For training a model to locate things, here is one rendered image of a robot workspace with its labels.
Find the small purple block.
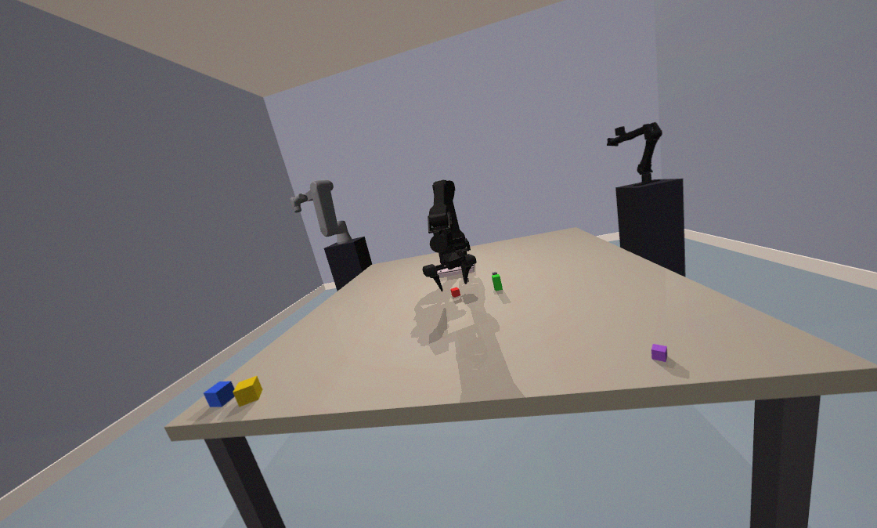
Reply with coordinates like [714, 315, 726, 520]
[651, 344, 667, 362]

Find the blue block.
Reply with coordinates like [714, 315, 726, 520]
[203, 382, 234, 407]

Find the yellow block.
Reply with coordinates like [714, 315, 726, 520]
[233, 376, 262, 407]

